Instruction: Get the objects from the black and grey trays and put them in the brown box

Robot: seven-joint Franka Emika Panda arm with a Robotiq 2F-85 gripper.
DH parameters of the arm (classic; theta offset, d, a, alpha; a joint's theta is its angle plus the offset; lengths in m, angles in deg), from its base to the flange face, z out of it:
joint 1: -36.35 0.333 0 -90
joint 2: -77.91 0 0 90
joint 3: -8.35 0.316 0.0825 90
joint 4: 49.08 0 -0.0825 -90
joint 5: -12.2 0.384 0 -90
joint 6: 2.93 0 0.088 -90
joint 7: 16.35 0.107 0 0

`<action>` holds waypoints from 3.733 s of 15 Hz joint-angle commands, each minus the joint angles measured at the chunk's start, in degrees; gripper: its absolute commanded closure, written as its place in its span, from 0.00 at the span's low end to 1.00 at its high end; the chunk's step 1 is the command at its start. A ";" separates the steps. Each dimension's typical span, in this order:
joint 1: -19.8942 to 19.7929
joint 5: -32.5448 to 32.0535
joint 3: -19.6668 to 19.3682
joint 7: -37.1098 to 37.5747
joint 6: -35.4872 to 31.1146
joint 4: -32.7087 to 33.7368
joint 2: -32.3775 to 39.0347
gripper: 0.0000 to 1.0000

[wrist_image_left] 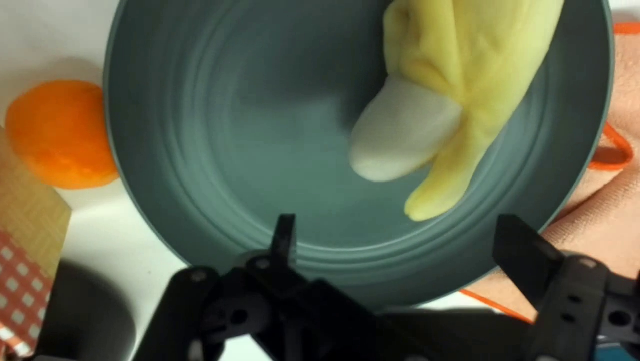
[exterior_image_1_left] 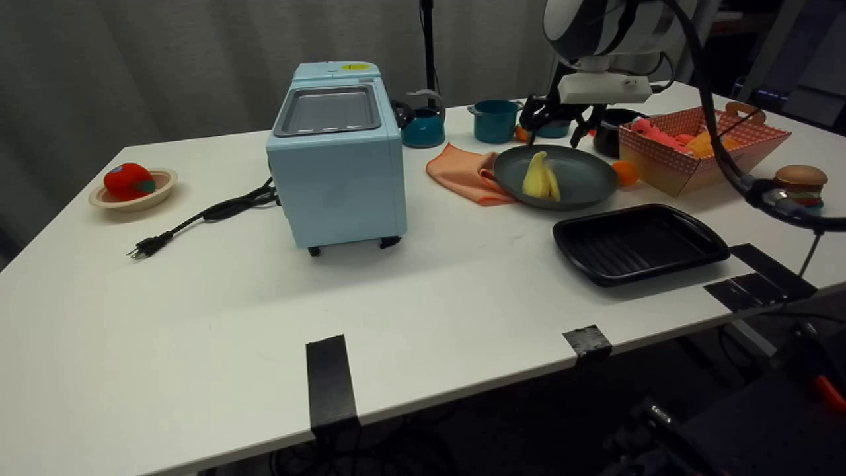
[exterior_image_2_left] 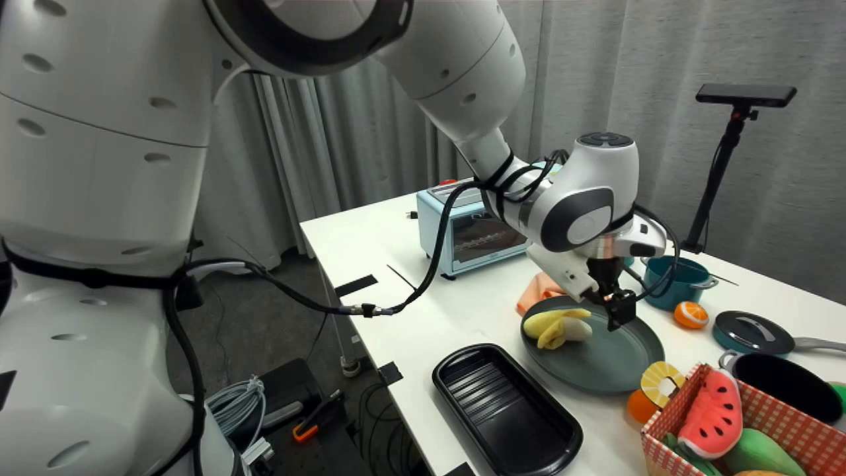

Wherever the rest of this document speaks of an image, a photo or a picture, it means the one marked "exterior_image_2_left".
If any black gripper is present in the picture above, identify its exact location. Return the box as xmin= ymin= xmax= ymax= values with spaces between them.
xmin=581 ymin=252 xmax=643 ymax=336

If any yellow toy banana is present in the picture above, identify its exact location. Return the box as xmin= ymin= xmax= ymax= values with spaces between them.
xmin=522 ymin=303 xmax=597 ymax=355

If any toy watermelon slice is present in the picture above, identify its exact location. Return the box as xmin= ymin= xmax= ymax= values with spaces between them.
xmin=674 ymin=367 xmax=746 ymax=463

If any brown checkered box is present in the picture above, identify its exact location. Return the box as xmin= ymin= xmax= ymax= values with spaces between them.
xmin=637 ymin=359 xmax=846 ymax=476

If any grey round plate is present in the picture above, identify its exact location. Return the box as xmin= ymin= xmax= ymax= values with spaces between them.
xmin=519 ymin=293 xmax=666 ymax=396

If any teal toy pot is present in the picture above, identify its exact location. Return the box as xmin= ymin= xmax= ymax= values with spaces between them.
xmin=639 ymin=254 xmax=717 ymax=314

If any small orange tangerine toy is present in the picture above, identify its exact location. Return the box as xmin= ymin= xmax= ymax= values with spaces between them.
xmin=668 ymin=298 xmax=712 ymax=334

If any yellow toy pineapple slice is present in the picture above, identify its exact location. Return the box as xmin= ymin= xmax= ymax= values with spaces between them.
xmin=637 ymin=359 xmax=687 ymax=409

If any orange toy fruit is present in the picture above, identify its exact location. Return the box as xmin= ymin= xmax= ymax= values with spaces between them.
xmin=623 ymin=388 xmax=663 ymax=428

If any teal small frying pan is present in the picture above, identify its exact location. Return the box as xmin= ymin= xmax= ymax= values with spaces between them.
xmin=709 ymin=306 xmax=846 ymax=359

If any black ribbed tray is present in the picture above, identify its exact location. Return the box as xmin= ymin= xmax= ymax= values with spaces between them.
xmin=430 ymin=342 xmax=584 ymax=476

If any black toy pot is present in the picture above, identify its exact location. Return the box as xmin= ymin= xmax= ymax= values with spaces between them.
xmin=717 ymin=350 xmax=846 ymax=425

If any light blue toaster oven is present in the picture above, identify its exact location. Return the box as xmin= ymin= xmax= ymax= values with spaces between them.
xmin=413 ymin=178 xmax=536 ymax=281

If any light green toy fruit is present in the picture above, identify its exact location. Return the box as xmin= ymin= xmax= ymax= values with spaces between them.
xmin=719 ymin=425 xmax=810 ymax=476

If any green toy vegetable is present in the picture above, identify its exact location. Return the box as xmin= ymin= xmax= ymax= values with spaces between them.
xmin=826 ymin=377 xmax=846 ymax=417

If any small black tape square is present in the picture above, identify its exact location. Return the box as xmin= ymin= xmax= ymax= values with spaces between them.
xmin=375 ymin=359 xmax=407 ymax=388

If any long black tape strip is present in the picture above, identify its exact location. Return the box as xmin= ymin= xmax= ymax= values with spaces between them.
xmin=333 ymin=271 xmax=382 ymax=298

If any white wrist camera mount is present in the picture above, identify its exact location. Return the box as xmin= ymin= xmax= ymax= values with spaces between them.
xmin=616 ymin=211 xmax=660 ymax=260

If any black camera tripod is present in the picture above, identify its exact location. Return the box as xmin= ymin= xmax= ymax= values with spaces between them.
xmin=679 ymin=81 xmax=802 ymax=254

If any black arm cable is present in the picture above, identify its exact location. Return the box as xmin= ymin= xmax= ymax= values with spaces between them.
xmin=162 ymin=151 xmax=584 ymax=476

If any orange handled tool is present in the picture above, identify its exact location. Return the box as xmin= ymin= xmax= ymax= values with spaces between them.
xmin=290 ymin=387 xmax=347 ymax=447

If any white coiled cable bundle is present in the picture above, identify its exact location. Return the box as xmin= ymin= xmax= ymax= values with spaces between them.
xmin=204 ymin=376 xmax=273 ymax=470

